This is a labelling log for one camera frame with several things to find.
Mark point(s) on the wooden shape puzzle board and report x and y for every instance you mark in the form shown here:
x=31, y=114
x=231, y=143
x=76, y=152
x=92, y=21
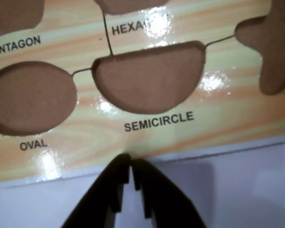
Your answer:
x=156, y=140

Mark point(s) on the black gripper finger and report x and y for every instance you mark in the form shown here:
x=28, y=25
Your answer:
x=104, y=190
x=161, y=194

